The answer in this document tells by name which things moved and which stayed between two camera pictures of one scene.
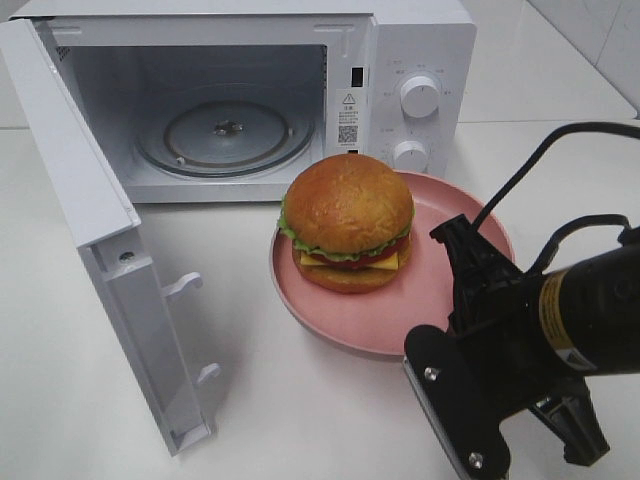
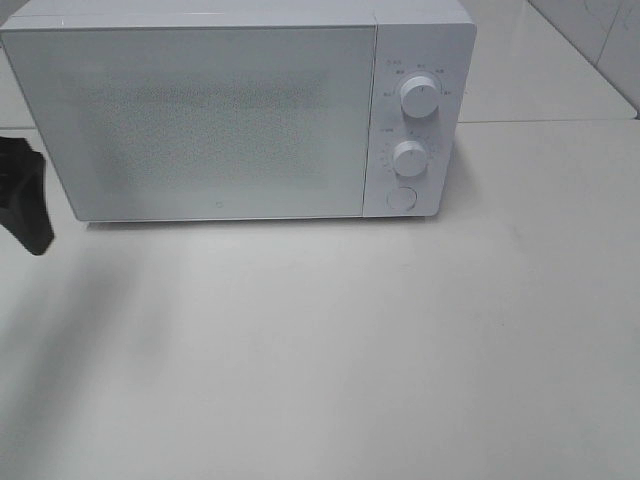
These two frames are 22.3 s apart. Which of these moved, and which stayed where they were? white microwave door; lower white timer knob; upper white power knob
Moved: white microwave door
Stayed: lower white timer knob; upper white power knob
